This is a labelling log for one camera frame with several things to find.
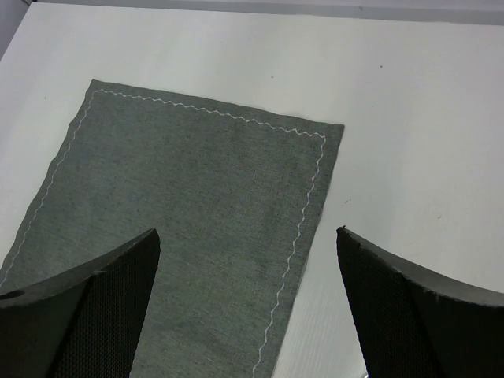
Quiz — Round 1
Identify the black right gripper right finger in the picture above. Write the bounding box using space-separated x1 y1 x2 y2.
336 227 503 377

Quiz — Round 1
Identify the grey cloth napkin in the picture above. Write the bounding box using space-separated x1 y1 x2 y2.
1 80 344 377

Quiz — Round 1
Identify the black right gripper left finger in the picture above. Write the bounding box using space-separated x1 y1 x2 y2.
1 229 161 378

